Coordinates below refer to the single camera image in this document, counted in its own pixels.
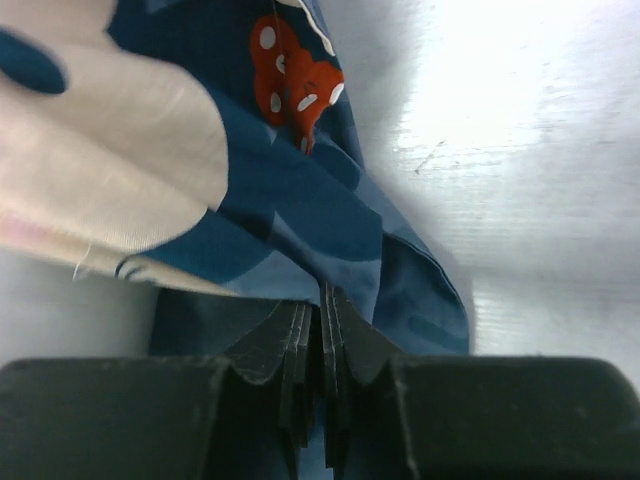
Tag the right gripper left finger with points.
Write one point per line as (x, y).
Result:
(244, 414)

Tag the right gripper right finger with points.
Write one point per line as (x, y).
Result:
(392, 415)

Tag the blue cartoon mouse pillowcase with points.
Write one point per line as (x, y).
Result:
(206, 146)

